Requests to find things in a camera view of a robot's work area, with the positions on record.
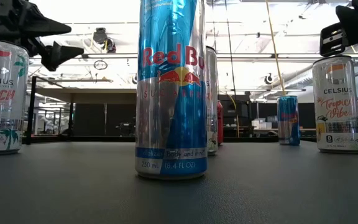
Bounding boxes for black cabinet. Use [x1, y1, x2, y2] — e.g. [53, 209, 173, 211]
[223, 93, 252, 138]

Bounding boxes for thin yellow cable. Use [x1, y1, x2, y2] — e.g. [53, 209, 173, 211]
[227, 93, 241, 138]

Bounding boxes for wooden shelf black frame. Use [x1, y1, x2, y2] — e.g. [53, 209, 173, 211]
[25, 75, 137, 146]

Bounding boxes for white Celsius can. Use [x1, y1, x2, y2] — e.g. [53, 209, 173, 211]
[206, 45, 219, 156]

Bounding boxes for blue Red Bull can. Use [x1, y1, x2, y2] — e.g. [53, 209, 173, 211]
[276, 95, 301, 147]

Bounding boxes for Red Bull Sugarfree can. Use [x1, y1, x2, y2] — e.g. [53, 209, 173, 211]
[134, 0, 209, 180]

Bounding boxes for wooden workbench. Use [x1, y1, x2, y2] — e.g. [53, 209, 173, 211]
[222, 125, 317, 138]

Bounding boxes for black table mat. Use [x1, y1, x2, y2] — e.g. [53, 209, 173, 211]
[0, 138, 358, 224]

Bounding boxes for black yellow cable reel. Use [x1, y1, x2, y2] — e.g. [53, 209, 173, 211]
[103, 37, 117, 54]

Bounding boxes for Celsius Tropical Vibe can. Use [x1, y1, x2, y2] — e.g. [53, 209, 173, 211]
[311, 55, 358, 154]

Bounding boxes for Celsius Peach Vibe can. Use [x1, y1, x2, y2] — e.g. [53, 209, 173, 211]
[0, 38, 30, 156]

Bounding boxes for yellow extension cable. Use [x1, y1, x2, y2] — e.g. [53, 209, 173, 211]
[265, 0, 287, 96]

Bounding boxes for white boxes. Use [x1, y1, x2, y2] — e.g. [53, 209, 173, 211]
[251, 117, 279, 131]

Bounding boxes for grey ceiling cable reel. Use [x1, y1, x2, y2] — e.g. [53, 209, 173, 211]
[92, 27, 109, 45]

